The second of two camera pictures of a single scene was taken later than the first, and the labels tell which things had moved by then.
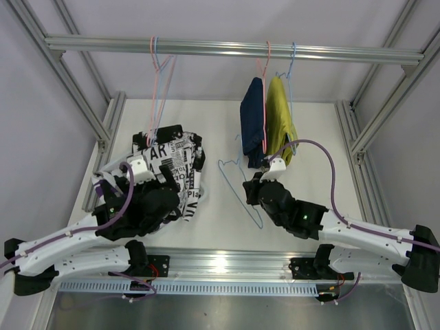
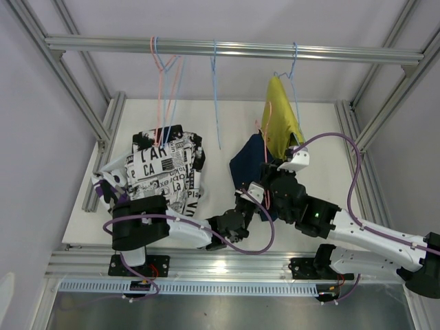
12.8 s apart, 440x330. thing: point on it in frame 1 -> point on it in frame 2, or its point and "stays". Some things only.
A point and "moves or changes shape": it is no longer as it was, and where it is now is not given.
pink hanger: (264, 139) moves or changes shape
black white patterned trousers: (169, 145) stays
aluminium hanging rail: (58, 45) stays
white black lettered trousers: (181, 151) stays
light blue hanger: (241, 169) -> (213, 56)
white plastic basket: (149, 182) -> (217, 194)
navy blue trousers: (251, 123) -> (246, 166)
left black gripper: (168, 176) -> (238, 197)
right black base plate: (317, 268) stays
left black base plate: (144, 266) stays
